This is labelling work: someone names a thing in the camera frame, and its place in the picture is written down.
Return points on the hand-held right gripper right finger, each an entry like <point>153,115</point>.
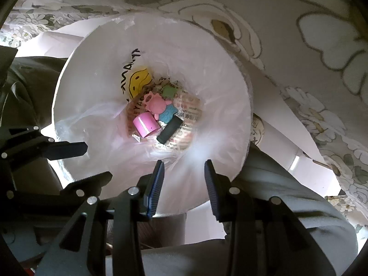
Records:
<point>214,189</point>

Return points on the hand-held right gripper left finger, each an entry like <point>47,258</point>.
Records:
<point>155,189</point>

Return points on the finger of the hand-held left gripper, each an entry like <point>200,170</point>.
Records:
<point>92,184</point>
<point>69,149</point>

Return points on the white round bin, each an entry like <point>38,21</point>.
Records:
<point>184,204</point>

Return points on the printed plastic bin liner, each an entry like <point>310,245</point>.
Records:
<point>100,115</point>

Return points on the black cylinder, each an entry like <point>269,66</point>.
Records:
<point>169,130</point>

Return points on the pink cylinder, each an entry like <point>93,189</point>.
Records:
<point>145,125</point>

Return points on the pink and blue pig toy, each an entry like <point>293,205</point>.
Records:
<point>156,106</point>

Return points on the small green piece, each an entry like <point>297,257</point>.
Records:
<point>169,91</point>

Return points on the beige shoe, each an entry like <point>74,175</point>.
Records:
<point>257,129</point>

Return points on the person's grey trousers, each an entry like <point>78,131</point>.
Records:
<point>287,207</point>

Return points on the floral bed blanket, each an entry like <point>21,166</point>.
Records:
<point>287,20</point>

